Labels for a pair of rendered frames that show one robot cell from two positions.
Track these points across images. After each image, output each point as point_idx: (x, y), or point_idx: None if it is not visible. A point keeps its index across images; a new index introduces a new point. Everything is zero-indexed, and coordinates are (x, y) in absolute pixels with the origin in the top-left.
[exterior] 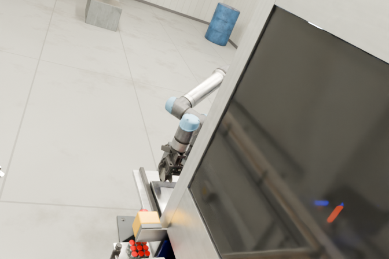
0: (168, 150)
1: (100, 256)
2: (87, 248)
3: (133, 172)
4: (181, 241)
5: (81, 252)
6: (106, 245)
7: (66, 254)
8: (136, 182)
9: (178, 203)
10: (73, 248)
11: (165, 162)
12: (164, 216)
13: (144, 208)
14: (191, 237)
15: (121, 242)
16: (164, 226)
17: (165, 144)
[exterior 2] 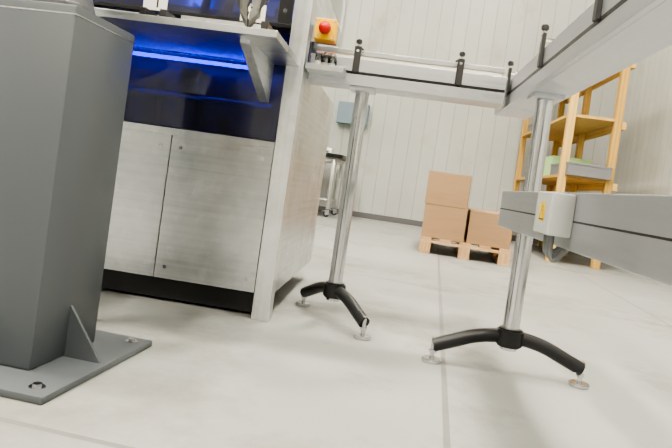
0: None
1: (178, 368)
2: (201, 382)
3: (278, 33)
4: (318, 16)
5: (218, 382)
6: (146, 375)
7: (257, 388)
8: (282, 38)
9: None
10: (236, 389)
11: None
12: (311, 18)
13: (325, 21)
14: (321, 3)
15: (103, 362)
16: (311, 26)
17: None
